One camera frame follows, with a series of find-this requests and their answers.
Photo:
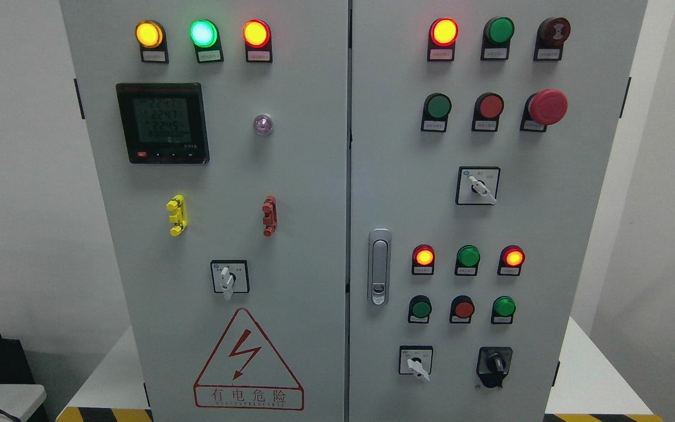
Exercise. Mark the black rotary selector switch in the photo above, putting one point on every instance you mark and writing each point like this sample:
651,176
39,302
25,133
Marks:
493,365

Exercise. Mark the white rotary switch lower right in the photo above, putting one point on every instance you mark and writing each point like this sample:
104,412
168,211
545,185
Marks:
415,360

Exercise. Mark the white rotary switch door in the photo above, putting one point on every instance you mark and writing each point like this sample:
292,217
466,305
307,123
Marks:
230,277

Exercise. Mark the white rotary switch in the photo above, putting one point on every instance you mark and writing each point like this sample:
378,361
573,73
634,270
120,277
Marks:
477,185
415,360

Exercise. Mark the silver door handle lock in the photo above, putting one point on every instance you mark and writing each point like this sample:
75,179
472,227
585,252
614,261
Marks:
378,275

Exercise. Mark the green indicator top right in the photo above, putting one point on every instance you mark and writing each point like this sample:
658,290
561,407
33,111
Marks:
496,38

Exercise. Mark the black digital power meter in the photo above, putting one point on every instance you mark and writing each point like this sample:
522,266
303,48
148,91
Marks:
163,123

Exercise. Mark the red lit indicator lower right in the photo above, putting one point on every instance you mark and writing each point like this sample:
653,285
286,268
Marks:
510,261

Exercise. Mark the green lit indicator light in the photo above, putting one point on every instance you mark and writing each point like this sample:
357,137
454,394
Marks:
205,36

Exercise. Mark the red electric hazard warning sticker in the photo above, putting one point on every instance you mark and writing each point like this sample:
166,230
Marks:
245,371

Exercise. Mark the red lit indicator lower left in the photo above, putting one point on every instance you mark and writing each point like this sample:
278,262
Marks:
423,258

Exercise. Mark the dark red buzzer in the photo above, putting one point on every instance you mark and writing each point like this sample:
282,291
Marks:
551,36

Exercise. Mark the red lit indicator top right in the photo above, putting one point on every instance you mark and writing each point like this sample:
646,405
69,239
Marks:
442,37

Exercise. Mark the red push button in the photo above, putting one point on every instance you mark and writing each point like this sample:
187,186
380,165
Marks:
485,116
461,310

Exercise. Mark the red push button lower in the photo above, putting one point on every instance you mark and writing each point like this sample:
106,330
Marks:
461,310

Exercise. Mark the yellow terminal connector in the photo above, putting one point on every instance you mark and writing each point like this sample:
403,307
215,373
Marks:
177,215

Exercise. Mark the grey electrical cabinet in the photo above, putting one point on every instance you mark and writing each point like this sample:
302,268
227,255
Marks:
346,89

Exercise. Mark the clear small light bulb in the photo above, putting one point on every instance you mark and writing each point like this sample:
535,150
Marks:
263,124

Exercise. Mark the white rotary switch upper right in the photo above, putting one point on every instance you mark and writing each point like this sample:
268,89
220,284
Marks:
477,185

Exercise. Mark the red emergency stop button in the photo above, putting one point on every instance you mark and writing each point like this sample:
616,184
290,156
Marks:
542,109

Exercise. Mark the yellow indicator light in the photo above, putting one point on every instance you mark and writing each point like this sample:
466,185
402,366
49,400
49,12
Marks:
152,42

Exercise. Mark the green indicator lower middle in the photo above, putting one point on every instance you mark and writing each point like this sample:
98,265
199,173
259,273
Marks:
467,261

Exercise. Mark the green push button lower left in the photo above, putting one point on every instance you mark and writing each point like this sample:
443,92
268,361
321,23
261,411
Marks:
420,309

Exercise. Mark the green push button upper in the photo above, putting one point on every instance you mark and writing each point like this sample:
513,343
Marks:
434,116

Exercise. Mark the red lit indicator light left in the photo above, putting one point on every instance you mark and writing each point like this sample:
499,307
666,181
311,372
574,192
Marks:
257,36

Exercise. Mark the green push button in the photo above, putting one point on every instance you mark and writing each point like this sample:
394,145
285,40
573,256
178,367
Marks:
434,116
420,309
503,310

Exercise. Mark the green push button lower right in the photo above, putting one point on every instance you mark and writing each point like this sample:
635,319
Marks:
503,310

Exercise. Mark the white side table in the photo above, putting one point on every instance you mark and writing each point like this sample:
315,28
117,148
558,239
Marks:
21,400

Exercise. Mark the white platform with hazard stripes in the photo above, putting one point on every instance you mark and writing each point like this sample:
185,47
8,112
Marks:
587,387

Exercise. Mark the red terminal connector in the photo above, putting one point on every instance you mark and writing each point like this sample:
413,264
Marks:
270,215

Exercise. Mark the red push button upper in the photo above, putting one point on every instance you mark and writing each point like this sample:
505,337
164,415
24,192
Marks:
485,116

